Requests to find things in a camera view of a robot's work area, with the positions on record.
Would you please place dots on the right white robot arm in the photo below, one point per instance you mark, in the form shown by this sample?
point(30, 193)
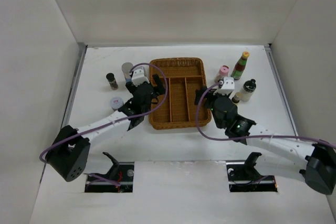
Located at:
point(306, 159)

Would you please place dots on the small brown-capped yellow bottle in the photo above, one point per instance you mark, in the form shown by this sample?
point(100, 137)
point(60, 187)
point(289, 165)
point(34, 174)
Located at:
point(237, 98)

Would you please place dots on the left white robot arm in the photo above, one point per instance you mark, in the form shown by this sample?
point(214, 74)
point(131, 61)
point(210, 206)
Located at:
point(69, 152)

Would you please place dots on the short jar white red lid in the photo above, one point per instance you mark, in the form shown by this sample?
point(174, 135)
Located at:
point(116, 103)

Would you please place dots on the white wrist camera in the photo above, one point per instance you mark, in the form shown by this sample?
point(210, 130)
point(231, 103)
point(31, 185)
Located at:
point(139, 76)
point(226, 86)

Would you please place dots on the brown wicker divided tray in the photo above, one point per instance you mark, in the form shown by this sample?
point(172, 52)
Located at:
point(184, 77)

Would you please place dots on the red sauce bottle yellow cap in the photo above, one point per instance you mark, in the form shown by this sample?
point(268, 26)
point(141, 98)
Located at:
point(240, 66)

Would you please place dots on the small black-capped spice bottle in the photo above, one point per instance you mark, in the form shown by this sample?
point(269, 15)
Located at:
point(112, 81)

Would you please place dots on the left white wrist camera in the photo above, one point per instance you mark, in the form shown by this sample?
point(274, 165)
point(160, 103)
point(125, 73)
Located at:
point(139, 76)

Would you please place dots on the tall jar silver lid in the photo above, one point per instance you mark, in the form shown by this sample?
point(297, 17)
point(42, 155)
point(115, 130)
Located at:
point(126, 69)

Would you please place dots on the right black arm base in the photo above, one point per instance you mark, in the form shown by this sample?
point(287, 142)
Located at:
point(244, 178)

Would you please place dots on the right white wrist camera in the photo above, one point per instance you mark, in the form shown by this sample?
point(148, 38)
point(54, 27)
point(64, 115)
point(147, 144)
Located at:
point(226, 86)

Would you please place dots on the white bottle black cap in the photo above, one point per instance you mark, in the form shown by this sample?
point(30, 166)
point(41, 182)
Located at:
point(247, 90)

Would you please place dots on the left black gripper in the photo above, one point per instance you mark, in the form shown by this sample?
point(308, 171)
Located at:
point(158, 83)

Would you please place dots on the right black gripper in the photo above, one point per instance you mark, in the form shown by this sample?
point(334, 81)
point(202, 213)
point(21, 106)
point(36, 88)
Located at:
point(209, 95)

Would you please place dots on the pink-capped spice jar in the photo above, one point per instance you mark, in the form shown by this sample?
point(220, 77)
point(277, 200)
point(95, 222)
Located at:
point(223, 72)

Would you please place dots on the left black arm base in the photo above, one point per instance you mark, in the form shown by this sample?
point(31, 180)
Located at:
point(118, 179)

